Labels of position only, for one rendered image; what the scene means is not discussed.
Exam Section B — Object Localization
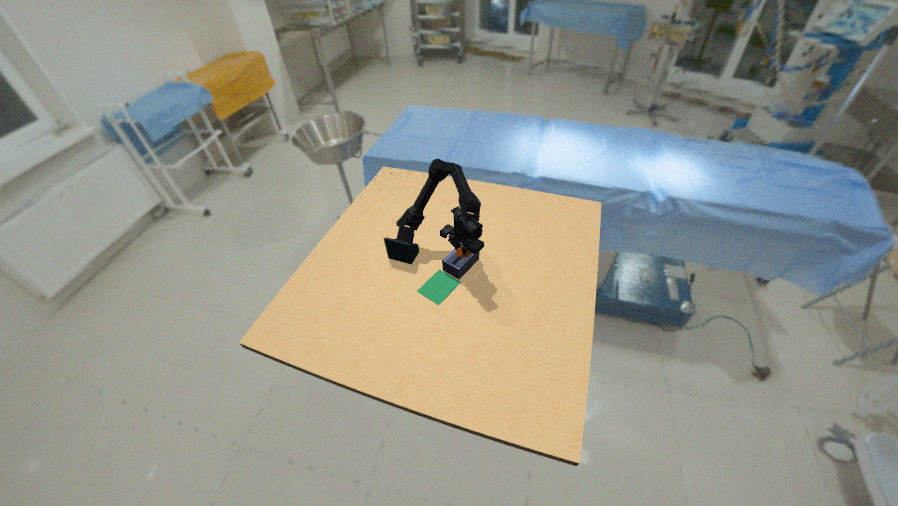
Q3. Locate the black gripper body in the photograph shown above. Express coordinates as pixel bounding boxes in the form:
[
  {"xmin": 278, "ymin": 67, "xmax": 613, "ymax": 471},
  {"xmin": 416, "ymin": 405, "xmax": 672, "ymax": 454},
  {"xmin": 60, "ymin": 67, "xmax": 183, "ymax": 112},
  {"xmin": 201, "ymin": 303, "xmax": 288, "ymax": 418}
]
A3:
[{"xmin": 440, "ymin": 224, "xmax": 484, "ymax": 254}]

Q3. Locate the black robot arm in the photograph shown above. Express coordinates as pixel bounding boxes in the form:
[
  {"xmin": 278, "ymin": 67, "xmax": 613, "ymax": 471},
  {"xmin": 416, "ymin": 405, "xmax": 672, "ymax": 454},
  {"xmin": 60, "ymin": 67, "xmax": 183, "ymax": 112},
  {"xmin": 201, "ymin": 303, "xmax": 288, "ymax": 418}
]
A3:
[{"xmin": 395, "ymin": 159, "xmax": 483, "ymax": 243}]

